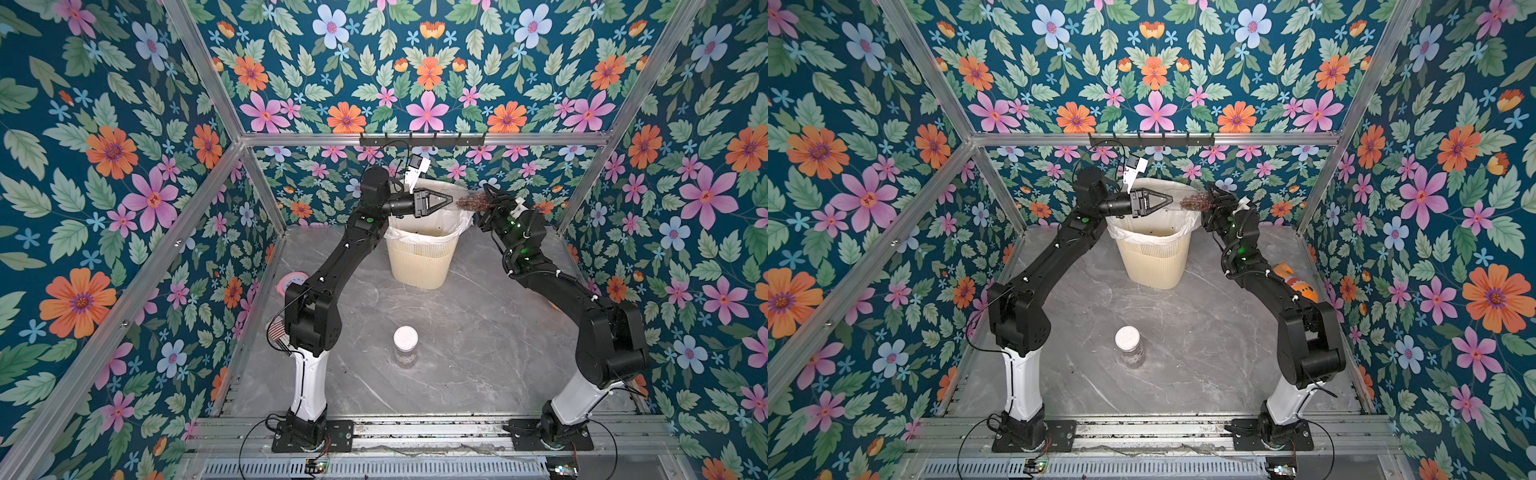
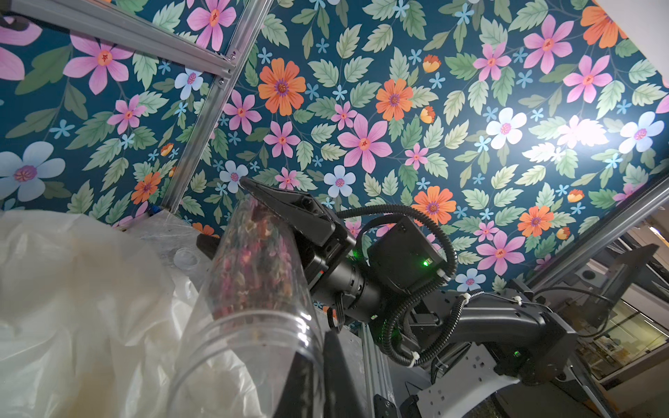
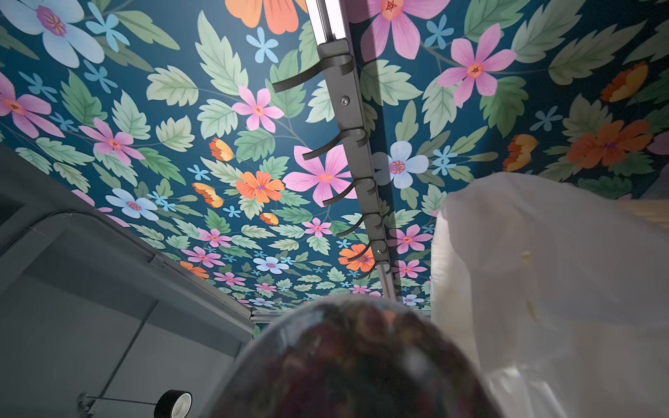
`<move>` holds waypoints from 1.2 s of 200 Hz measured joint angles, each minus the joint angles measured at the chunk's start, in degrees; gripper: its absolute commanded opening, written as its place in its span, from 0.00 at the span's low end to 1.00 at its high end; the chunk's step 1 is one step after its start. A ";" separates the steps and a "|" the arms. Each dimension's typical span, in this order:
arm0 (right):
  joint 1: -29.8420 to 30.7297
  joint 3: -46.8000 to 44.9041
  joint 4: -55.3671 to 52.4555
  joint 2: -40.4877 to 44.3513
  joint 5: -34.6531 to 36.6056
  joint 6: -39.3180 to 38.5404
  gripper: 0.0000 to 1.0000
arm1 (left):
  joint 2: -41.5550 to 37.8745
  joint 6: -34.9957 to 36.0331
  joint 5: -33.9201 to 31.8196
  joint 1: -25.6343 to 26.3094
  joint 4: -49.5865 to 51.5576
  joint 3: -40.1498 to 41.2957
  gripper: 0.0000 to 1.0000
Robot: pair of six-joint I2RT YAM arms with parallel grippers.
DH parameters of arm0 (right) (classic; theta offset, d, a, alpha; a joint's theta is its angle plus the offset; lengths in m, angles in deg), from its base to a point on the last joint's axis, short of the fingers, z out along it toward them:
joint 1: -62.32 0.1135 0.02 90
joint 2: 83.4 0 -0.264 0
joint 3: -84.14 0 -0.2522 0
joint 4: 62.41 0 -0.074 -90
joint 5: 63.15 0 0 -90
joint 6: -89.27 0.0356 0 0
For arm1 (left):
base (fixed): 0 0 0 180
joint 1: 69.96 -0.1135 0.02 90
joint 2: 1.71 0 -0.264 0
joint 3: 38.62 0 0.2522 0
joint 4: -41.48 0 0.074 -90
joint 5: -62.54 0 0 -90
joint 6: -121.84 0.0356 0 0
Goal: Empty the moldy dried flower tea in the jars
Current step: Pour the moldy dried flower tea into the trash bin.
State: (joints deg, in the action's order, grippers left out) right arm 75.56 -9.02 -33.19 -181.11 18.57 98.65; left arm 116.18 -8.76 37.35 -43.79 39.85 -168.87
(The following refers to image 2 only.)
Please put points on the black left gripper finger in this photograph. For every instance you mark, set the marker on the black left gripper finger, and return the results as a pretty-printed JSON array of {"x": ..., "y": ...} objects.
[{"x": 341, "y": 397}]

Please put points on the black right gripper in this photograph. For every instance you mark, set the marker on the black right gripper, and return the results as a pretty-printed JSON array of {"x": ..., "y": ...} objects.
[{"x": 324, "y": 243}]

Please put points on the clear jar with dried flowers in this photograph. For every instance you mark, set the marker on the clear jar with dried flowers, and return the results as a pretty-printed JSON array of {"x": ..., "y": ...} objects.
[{"x": 253, "y": 345}]

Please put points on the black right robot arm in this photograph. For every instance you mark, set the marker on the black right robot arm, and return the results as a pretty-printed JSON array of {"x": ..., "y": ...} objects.
[{"x": 387, "y": 266}]

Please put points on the white plastic bin liner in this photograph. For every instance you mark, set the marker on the white plastic bin liner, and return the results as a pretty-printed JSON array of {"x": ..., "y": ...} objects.
[{"x": 92, "y": 317}]

